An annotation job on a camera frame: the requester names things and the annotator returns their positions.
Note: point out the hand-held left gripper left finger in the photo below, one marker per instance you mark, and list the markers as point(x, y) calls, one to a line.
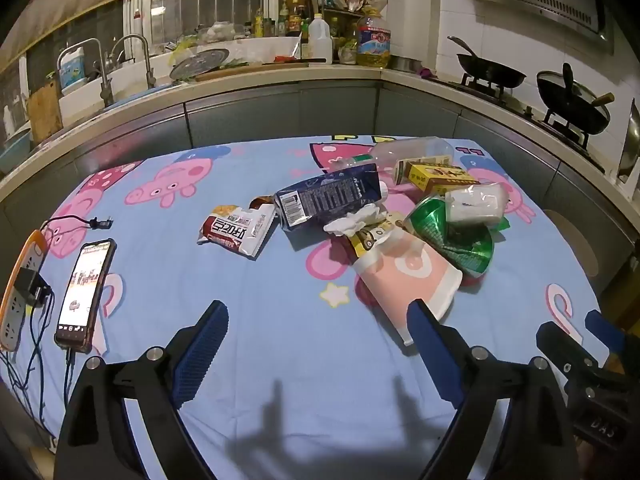
point(200, 355)

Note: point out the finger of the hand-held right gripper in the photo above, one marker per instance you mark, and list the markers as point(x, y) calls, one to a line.
point(602, 327)
point(552, 337)

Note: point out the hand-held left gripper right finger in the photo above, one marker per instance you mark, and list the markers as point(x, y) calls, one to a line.
point(435, 355)

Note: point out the pink paper cup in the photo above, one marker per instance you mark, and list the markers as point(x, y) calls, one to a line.
point(410, 275)

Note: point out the green foil bag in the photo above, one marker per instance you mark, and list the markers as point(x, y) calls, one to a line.
point(450, 245)

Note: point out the red white snack wrapper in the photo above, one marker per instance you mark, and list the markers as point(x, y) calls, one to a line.
point(230, 232)

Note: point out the yellow printed wrapper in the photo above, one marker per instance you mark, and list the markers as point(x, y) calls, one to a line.
point(372, 240)

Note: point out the white tissue pack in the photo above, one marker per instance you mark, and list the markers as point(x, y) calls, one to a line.
point(475, 202)

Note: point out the white tissue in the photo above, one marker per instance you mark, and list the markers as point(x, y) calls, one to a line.
point(350, 222)

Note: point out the yellow brown small box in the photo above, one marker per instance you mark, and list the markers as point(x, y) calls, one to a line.
point(435, 176)

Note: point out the beige green paper box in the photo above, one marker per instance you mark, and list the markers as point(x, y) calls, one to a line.
point(400, 172)

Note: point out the dark blue drink carton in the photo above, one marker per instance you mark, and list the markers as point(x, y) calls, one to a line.
point(325, 195)

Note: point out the clear plastic bottle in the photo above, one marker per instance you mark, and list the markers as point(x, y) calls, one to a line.
point(410, 150)

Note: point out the cartoon pig printed cloth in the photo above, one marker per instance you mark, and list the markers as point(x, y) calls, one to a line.
point(250, 310)

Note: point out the black smartphone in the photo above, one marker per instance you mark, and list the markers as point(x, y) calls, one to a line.
point(82, 290)

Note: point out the steel dome wok lid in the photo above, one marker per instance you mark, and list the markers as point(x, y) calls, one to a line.
point(631, 150)

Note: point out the black charger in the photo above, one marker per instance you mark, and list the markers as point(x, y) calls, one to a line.
point(30, 285)

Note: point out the orange white power strip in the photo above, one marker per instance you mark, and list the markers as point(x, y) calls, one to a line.
point(12, 310)

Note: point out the black wok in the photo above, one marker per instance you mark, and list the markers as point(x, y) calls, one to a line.
point(575, 117)

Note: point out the black gas stove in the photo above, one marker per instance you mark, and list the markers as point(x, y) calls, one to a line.
point(530, 112)

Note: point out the glass wok lid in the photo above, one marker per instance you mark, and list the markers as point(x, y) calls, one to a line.
point(582, 91)

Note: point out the black frying pan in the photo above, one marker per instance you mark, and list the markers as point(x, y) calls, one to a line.
point(492, 72)

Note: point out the blue basin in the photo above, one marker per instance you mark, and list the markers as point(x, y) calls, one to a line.
point(15, 150)

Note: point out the purple cloth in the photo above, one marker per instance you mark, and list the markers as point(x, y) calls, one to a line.
point(427, 72)

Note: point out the steel gooseneck faucet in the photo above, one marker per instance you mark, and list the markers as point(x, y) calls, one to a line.
point(106, 85)
point(150, 72)

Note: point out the large wooden cutting board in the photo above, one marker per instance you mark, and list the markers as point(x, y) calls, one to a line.
point(240, 71)

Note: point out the small wooden cutting board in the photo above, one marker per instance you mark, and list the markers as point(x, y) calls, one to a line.
point(45, 110)

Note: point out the round glass pot lid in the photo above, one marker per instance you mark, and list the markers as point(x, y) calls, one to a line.
point(197, 62)

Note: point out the small metal bowl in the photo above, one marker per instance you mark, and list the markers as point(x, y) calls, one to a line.
point(405, 64)

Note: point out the white blue detergent jug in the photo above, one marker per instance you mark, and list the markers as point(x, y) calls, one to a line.
point(75, 72)

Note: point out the white dish tub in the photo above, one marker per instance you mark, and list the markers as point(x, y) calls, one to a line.
point(260, 50)

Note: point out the large cooking oil bottle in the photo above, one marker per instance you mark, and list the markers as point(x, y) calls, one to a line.
point(372, 45)

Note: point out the white plastic jug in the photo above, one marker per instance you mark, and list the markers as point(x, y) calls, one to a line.
point(320, 42)

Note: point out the row of condiment bottles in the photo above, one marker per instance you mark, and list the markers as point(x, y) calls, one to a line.
point(280, 22)

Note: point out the barred window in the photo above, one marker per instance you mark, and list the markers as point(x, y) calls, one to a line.
point(200, 0)

